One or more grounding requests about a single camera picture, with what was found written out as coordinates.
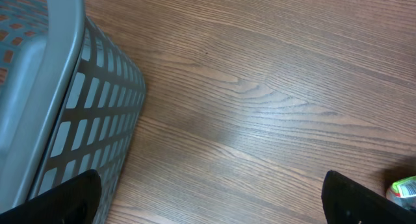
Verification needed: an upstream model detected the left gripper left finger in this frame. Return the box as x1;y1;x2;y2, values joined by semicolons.
1;169;102;224

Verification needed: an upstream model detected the green snack packet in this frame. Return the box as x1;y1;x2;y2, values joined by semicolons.
385;176;416;212

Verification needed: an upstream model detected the grey plastic mesh basket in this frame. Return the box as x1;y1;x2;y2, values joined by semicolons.
1;0;146;223

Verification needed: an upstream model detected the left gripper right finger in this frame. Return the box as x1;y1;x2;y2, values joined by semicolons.
321;170;415;224

